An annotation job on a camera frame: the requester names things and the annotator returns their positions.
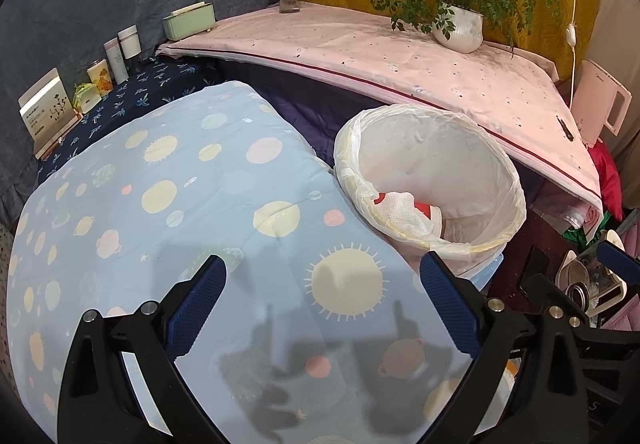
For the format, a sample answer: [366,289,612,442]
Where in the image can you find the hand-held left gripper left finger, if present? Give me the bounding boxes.
[57,254,228,444]

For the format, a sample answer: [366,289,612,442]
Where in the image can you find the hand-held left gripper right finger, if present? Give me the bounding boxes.
[419,251,586,444]

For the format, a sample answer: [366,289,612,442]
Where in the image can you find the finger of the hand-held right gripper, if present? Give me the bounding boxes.
[597,241,640,285]
[527,273,597,331]

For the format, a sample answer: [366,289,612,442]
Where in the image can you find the white tissue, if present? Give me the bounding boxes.
[372,191,433,237]

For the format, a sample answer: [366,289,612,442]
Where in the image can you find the bin with white liner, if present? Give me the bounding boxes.
[333,104,527,275]

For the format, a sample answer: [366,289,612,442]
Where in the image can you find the metal cup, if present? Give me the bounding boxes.
[564,260,596,309]

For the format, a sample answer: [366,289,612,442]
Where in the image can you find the clear plastic bag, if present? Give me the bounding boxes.
[545,196,591,229]

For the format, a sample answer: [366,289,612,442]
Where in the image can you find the red cloth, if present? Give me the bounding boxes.
[587,141,623,219]

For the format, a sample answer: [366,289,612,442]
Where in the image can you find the light blue planet print cloth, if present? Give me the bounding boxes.
[7,80,511,444]

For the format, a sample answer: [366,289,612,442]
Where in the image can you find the pink white appliance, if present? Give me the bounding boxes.
[570,60,633,147]

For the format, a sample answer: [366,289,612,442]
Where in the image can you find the dark purple cloth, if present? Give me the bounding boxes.
[215,58,546,189]

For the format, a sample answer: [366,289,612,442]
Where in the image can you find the navy floral cloth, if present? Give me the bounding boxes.
[37,56,221,175]

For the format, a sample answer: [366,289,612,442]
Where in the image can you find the green tissue pack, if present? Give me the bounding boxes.
[71,82,99,113]

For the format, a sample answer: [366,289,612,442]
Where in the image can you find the white card box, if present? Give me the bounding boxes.
[18,68,81,159]

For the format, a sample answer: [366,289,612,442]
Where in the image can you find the yellow can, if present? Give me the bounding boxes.
[86,58,112,97]

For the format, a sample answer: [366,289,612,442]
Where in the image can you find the white pink tube bottle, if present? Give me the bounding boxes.
[103,38,129,83]

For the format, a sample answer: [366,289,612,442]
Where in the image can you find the pink speckled cloth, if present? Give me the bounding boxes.
[156,1,603,209]

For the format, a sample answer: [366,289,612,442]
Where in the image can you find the white jar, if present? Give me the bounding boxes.
[118,24,141,58]

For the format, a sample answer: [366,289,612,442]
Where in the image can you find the green tissue box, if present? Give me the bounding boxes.
[161,2,217,42]

